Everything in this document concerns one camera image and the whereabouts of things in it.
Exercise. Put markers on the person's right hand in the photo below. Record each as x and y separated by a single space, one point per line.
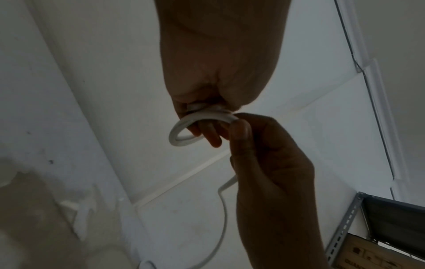
275 178

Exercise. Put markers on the grey metal shelf rack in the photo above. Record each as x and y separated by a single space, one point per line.
391 218

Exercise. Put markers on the brown cardboard box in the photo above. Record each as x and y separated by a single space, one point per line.
372 254

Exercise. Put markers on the person's left hand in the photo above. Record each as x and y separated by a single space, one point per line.
222 52

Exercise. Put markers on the person's right forearm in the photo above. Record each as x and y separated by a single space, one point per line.
282 249

